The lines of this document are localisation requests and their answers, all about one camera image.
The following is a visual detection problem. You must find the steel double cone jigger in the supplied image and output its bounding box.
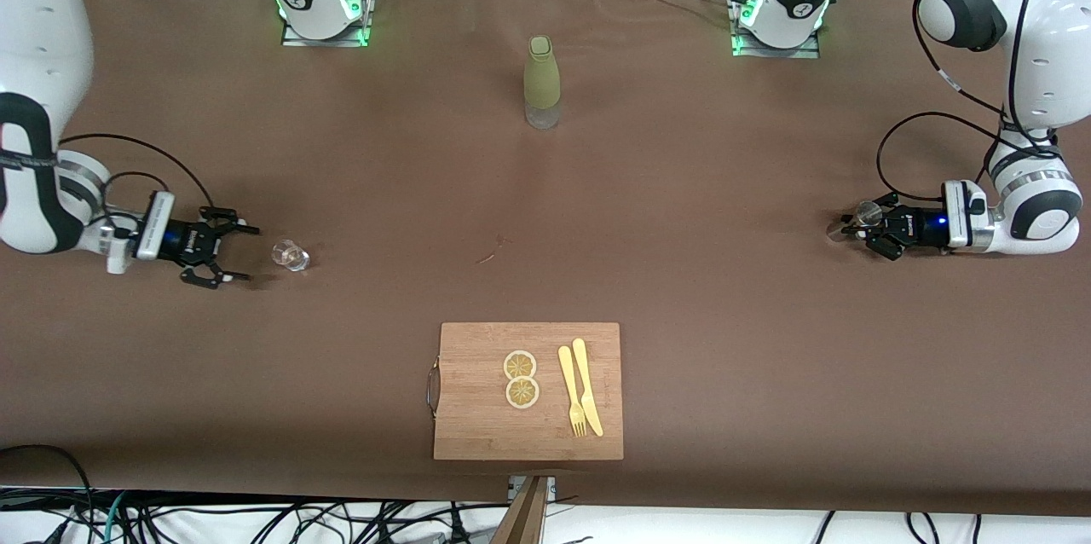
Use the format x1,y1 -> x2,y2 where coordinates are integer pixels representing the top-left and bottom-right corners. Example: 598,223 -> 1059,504
825,200 -> 885,243

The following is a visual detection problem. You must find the clear glass measuring cup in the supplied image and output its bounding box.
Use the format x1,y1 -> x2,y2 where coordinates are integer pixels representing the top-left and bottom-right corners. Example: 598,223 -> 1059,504
271,240 -> 310,273

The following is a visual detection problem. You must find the wooden cutting board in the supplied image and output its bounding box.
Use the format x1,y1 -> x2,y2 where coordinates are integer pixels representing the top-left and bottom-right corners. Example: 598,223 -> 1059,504
433,322 -> 624,461

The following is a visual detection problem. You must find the yellow plastic knife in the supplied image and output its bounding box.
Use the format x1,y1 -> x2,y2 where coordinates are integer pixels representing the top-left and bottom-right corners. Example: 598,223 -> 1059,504
572,338 -> 604,437

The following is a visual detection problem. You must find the yellow plastic fork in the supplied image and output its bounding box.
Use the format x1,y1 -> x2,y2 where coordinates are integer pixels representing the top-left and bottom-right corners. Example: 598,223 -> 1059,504
558,345 -> 589,438

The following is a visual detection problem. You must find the green sleeved glass bottle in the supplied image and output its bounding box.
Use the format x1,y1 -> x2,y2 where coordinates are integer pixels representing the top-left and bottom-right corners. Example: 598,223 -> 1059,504
523,35 -> 562,131

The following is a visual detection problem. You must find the wooden beam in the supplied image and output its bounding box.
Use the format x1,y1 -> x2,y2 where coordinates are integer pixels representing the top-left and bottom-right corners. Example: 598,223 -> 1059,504
490,477 -> 551,544

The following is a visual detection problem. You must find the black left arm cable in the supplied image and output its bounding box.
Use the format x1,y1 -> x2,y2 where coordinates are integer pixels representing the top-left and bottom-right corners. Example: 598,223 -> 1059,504
876,112 -> 1008,202
912,0 -> 1059,154

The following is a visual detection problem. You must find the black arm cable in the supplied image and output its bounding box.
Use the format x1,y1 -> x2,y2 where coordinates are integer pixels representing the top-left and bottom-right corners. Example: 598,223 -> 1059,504
876,112 -> 1008,202
58,133 -> 216,212
912,0 -> 1059,154

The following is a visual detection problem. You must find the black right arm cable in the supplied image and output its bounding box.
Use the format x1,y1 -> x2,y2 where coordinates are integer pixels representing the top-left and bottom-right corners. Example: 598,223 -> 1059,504
58,133 -> 216,212

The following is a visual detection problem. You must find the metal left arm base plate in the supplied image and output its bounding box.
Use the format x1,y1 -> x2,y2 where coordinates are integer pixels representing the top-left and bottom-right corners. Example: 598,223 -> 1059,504
729,0 -> 823,60

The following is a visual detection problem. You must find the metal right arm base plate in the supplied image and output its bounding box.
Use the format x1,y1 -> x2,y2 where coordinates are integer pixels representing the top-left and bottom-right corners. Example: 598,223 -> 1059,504
281,0 -> 378,48

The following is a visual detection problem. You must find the teal cable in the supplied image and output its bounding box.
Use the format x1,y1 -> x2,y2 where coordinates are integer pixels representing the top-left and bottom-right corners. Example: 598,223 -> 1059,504
101,491 -> 130,544

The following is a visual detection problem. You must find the metal bracket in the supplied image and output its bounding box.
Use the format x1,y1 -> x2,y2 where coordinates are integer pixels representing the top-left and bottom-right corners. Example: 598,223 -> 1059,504
509,476 -> 557,501

